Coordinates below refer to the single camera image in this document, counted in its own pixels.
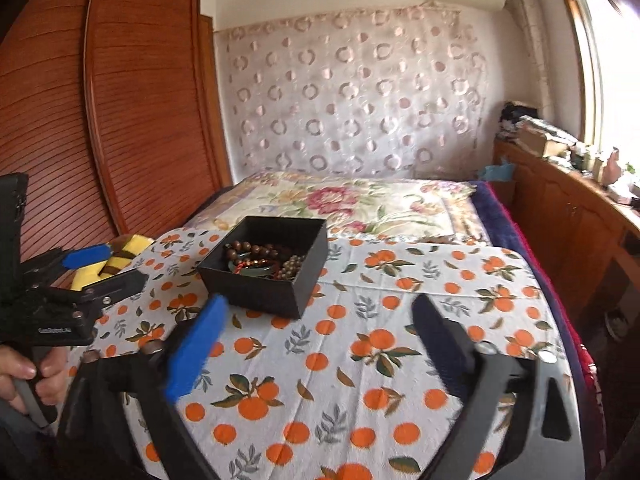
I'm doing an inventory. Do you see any white rolled window curtain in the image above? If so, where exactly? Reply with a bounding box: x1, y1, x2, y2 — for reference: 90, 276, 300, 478
504, 0, 557, 122

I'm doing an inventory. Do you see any stack of papers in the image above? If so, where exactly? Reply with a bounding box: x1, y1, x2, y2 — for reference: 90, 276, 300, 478
515, 115, 577, 159

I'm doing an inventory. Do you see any person's left hand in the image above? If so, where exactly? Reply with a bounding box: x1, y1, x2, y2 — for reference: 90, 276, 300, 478
0, 344, 69, 413

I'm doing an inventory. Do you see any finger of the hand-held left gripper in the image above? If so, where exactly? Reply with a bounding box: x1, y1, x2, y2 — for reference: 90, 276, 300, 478
65, 267, 149, 308
20, 243, 114, 286

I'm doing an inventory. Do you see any dark blue blanket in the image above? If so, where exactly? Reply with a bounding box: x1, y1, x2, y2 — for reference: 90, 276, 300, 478
469, 180, 587, 377

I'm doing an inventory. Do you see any white circle pattern curtain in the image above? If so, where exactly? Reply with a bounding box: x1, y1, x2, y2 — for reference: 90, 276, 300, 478
214, 2, 489, 182

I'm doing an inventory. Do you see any brown wooden cabinet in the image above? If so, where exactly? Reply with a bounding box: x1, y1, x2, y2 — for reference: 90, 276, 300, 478
492, 139, 640, 342

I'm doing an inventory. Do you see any orange fruit print cloth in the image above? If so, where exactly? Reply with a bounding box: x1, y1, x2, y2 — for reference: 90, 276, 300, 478
65, 227, 587, 480

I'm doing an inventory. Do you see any yellow striped plush cloth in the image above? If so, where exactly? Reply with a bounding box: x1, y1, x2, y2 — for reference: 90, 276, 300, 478
70, 234, 156, 292

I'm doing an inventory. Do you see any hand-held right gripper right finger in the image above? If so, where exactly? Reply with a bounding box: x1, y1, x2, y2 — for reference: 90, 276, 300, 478
410, 292, 587, 480

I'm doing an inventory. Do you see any red cord bracelet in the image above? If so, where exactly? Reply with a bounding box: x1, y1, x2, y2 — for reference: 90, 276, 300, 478
234, 255, 267, 274

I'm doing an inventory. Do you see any green jade bangle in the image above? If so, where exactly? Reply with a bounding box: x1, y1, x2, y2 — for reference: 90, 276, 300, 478
227, 260, 284, 279

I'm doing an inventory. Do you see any teal cloth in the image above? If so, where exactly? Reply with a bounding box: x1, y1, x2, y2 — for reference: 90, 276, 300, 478
482, 157, 517, 182

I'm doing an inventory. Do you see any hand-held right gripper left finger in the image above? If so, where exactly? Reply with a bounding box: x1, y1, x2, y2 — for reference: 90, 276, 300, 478
55, 294, 231, 480

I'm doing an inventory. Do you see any brown wooden bead bracelet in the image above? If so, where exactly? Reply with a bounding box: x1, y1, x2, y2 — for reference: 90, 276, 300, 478
222, 241, 282, 271

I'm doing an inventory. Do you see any floral quilt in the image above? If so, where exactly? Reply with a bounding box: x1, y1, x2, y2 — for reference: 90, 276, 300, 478
185, 170, 489, 247

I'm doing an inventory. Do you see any red blanket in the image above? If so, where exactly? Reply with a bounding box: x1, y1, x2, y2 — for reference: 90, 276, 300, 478
530, 260, 607, 463

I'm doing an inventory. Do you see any pink figurine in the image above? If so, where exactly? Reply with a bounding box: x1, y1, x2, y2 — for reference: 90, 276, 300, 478
602, 147, 624, 187

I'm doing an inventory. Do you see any black cardboard box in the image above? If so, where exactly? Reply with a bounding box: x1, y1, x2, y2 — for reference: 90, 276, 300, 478
196, 216, 329, 320

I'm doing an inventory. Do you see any brown wooden slatted wardrobe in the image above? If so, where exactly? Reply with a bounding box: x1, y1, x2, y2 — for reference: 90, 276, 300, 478
0, 0, 234, 262

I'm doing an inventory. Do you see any small tan bead bracelet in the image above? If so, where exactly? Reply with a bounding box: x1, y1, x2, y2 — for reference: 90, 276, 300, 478
276, 254, 308, 279

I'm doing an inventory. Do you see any window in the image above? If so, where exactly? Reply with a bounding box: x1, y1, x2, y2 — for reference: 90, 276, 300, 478
550, 0, 640, 172

